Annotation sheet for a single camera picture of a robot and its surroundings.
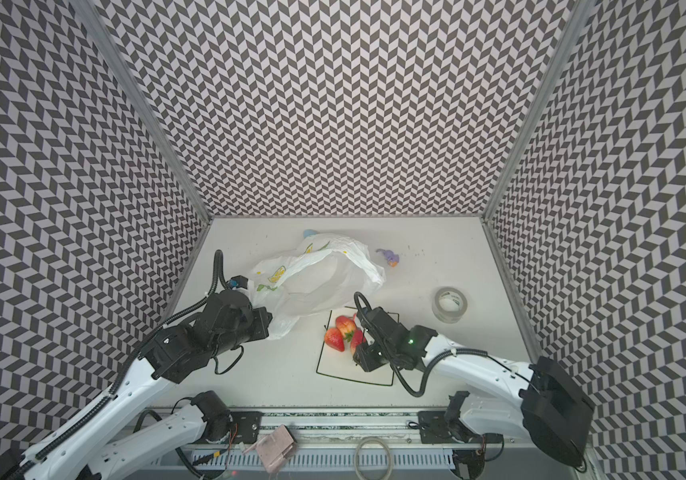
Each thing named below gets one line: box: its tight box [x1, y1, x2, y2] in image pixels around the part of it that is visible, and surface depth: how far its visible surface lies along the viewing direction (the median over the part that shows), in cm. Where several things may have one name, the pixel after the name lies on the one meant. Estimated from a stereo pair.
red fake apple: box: [325, 327, 345, 352], surface depth 85 cm
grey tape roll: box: [432, 286, 468, 324], surface depth 93 cm
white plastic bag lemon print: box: [238, 233, 386, 339], surface depth 79 cm
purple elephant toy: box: [376, 248, 400, 267], surface depth 104 cm
